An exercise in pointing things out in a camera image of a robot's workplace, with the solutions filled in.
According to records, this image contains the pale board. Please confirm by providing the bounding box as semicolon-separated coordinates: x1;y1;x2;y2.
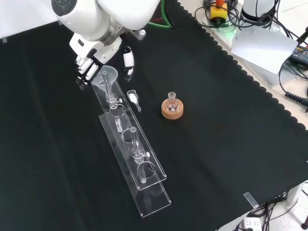
230;26;299;76

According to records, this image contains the cork ring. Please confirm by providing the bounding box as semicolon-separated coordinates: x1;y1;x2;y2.
161;99;185;120

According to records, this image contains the glass weighing funnel with powder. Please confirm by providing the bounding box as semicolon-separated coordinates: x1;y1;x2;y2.
126;90;143;113

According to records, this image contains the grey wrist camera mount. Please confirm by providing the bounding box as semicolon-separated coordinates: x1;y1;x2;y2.
131;29;147;41

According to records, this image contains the white power strip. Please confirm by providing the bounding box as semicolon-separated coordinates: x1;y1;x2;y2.
240;216;263;231

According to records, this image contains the black power adapter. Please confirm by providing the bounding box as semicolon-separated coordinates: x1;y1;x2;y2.
288;45;308;68

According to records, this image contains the black coiled cable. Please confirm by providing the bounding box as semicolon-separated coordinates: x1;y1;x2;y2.
278;57;308;107

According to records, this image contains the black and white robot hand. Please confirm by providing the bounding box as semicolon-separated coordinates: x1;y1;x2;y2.
69;32;135;90

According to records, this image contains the clear acrylic funnel stand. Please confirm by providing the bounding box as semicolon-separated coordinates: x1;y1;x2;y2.
90;69;172;218

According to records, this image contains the yellow stop button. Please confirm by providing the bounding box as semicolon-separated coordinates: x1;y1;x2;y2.
209;0;228;25

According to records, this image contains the round-bottom glass flask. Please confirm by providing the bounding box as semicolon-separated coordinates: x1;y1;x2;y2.
165;91;180;112

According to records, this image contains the green cable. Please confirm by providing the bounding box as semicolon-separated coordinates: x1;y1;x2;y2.
147;0;173;28

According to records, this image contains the black bench cloth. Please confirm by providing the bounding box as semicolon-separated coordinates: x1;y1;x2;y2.
0;0;308;231

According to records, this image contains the white table leg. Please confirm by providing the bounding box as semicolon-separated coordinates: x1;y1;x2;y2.
287;180;308;218

